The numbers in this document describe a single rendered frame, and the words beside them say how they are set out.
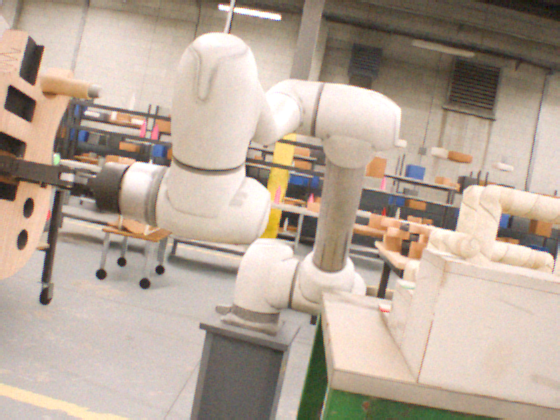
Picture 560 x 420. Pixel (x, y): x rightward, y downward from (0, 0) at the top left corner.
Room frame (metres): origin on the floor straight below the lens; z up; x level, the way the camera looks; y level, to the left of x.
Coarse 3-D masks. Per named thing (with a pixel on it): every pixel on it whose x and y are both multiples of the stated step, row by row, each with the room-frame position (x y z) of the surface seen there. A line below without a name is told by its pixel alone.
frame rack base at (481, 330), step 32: (416, 288) 0.80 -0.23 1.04; (448, 288) 0.67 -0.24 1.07; (480, 288) 0.67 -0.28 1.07; (512, 288) 0.66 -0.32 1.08; (544, 288) 0.66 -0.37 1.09; (416, 320) 0.75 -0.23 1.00; (448, 320) 0.67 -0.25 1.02; (480, 320) 0.67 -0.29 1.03; (512, 320) 0.66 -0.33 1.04; (544, 320) 0.66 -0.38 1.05; (416, 352) 0.71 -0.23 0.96; (448, 352) 0.67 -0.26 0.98; (480, 352) 0.66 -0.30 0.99; (512, 352) 0.66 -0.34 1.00; (544, 352) 0.66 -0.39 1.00; (448, 384) 0.67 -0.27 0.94; (480, 384) 0.66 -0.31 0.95; (512, 384) 0.66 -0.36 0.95; (544, 384) 0.66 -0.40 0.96
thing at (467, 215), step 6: (468, 198) 0.76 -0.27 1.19; (474, 198) 0.76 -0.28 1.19; (462, 204) 0.77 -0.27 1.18; (468, 204) 0.76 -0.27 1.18; (474, 204) 0.76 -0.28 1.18; (462, 210) 0.77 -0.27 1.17; (468, 210) 0.76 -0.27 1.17; (474, 210) 0.76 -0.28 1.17; (462, 216) 0.77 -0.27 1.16; (468, 216) 0.76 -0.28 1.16; (474, 216) 0.76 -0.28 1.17; (462, 222) 0.76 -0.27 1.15; (468, 222) 0.76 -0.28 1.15; (474, 222) 0.76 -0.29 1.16; (456, 228) 0.77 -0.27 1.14; (462, 228) 0.76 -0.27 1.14; (468, 228) 0.76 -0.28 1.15; (468, 234) 0.76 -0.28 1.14
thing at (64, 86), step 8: (40, 80) 0.89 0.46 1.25; (48, 80) 0.89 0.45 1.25; (56, 80) 0.89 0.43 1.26; (64, 80) 0.89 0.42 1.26; (72, 80) 0.89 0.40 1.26; (80, 80) 0.90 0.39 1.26; (48, 88) 0.89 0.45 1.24; (56, 88) 0.89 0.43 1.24; (64, 88) 0.89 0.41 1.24; (72, 88) 0.89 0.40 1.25; (80, 88) 0.89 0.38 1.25; (72, 96) 0.90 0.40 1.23; (80, 96) 0.90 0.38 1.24; (88, 96) 0.90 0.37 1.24
